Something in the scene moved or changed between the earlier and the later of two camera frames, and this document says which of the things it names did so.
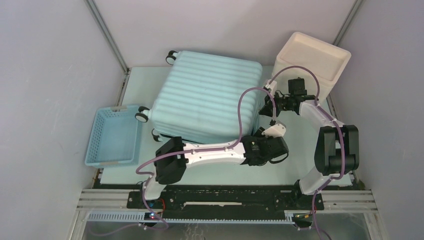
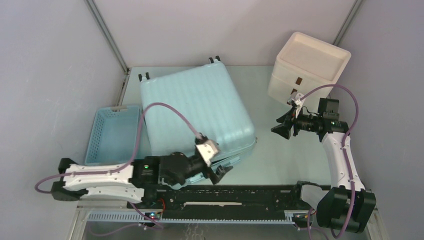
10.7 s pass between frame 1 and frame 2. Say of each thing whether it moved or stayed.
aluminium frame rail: stayed
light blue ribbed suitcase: moved
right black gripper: moved
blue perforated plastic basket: stayed
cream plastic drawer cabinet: stayed
